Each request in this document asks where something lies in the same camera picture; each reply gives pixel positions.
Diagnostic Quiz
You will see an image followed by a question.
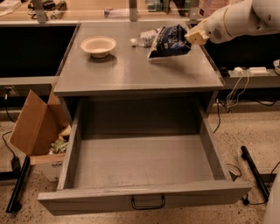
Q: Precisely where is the brown cardboard box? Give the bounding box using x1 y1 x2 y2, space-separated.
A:
10 90 69 181

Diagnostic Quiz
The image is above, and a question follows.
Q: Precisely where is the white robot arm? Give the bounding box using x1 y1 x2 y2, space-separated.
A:
185 0 280 45

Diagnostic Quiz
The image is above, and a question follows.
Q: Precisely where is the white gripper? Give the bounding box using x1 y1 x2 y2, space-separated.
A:
185 6 233 45

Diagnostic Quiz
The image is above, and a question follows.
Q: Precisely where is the black drawer handle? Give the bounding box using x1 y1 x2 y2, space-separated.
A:
131 195 165 210

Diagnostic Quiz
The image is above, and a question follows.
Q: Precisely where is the blue chip bag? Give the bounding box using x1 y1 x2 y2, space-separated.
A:
148 24 192 59

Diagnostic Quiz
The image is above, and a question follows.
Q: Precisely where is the black left floor rail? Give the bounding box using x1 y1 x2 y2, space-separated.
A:
6 156 30 214

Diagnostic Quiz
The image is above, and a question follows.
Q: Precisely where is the white paper bowl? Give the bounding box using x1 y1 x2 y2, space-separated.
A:
80 36 116 58

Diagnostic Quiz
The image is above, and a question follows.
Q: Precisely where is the plastic water bottle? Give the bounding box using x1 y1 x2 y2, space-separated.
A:
130 28 159 47

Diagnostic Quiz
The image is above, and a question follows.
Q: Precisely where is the pink storage bin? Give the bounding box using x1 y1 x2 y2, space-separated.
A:
199 0 229 17

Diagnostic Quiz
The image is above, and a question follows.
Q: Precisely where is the white power strip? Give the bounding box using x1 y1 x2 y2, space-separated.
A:
233 66 270 76

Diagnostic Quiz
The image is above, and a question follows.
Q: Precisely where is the black power adapter cable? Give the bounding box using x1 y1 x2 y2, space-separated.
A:
1 130 22 173

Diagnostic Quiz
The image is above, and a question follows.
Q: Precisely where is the grey cabinet counter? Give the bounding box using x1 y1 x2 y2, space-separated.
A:
53 20 225 117

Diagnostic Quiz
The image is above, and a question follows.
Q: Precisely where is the black floor rail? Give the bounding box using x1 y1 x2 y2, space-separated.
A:
6 156 30 214
241 146 270 202

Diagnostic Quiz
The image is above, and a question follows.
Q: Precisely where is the open grey drawer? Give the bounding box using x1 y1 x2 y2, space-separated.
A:
38 97 251 215

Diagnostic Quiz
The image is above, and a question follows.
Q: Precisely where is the black right floor rail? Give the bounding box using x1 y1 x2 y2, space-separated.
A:
241 146 270 202

